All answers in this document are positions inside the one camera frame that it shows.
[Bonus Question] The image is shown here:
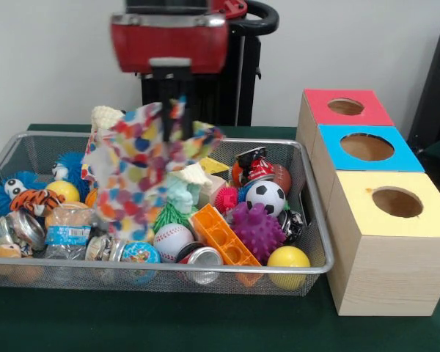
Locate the black and white soccer ball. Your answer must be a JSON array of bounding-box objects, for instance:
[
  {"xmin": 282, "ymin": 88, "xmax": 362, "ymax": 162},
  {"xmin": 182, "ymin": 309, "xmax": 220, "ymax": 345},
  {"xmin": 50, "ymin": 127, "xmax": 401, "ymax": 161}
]
[{"xmin": 245, "ymin": 180, "xmax": 287, "ymax": 218}]

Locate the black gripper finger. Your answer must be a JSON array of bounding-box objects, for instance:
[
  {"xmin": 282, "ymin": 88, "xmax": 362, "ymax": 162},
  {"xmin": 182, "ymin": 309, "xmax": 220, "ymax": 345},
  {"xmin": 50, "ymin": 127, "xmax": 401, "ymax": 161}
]
[
  {"xmin": 159, "ymin": 73, "xmax": 174, "ymax": 143},
  {"xmin": 181, "ymin": 73, "xmax": 196, "ymax": 142}
]

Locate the smooth yellow ball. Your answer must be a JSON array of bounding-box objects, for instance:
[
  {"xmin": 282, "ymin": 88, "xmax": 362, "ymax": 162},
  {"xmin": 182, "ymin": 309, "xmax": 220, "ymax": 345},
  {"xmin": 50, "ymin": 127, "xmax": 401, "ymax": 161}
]
[{"xmin": 266, "ymin": 245, "xmax": 312, "ymax": 290}]

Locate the orange plastic building block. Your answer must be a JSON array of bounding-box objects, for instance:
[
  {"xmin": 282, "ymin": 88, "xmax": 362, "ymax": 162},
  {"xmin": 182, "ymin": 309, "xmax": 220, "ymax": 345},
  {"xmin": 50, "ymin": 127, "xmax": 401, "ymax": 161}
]
[{"xmin": 189, "ymin": 204, "xmax": 262, "ymax": 268}]

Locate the brown toy football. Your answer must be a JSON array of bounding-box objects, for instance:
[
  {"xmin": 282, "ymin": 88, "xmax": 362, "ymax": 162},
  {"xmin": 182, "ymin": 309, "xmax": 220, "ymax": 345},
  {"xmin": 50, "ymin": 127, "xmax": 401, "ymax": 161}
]
[{"xmin": 271, "ymin": 164, "xmax": 293, "ymax": 196}]

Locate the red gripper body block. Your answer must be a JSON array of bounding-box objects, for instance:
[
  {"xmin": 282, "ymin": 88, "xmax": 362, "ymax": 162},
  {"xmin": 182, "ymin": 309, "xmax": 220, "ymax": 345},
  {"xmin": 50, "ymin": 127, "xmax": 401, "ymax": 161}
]
[{"xmin": 109, "ymin": 12, "xmax": 231, "ymax": 76}]

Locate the wooden three-hole sorting box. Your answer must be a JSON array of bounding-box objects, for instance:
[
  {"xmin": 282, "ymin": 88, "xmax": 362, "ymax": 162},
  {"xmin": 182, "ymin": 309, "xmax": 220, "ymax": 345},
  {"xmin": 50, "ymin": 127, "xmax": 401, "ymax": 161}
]
[{"xmin": 296, "ymin": 89, "xmax": 440, "ymax": 317}]

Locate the mint green cloth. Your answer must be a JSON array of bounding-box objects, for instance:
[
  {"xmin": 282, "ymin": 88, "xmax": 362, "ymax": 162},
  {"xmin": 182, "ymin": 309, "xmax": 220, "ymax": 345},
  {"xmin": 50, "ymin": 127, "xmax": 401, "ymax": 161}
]
[{"xmin": 166, "ymin": 172, "xmax": 202, "ymax": 216}]

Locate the white baseball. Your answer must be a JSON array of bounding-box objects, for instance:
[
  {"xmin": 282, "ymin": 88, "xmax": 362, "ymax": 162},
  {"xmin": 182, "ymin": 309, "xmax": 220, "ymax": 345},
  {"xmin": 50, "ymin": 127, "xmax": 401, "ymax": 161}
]
[{"xmin": 153, "ymin": 223, "xmax": 195, "ymax": 264}]

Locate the cream knitted cloth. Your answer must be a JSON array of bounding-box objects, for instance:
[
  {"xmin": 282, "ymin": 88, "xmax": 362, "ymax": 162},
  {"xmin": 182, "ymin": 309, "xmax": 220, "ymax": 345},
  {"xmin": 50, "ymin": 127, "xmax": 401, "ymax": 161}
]
[{"xmin": 91, "ymin": 105, "xmax": 213, "ymax": 188}]

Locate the purple spiky ball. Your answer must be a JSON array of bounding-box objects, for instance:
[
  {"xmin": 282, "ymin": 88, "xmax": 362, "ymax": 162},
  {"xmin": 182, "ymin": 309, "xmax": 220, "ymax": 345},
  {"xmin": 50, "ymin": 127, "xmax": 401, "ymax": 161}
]
[{"xmin": 229, "ymin": 201, "xmax": 287, "ymax": 265}]

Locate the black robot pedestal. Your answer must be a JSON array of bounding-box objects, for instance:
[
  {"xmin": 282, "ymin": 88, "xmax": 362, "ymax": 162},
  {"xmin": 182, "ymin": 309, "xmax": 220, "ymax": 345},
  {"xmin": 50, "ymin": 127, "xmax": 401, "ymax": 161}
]
[{"xmin": 137, "ymin": 0, "xmax": 280, "ymax": 127}]

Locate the silver mesh bin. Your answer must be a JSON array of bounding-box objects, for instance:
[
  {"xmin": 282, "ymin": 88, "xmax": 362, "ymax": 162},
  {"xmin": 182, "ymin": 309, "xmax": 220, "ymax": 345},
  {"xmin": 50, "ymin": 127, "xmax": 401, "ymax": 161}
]
[{"xmin": 0, "ymin": 131, "xmax": 334, "ymax": 298}]

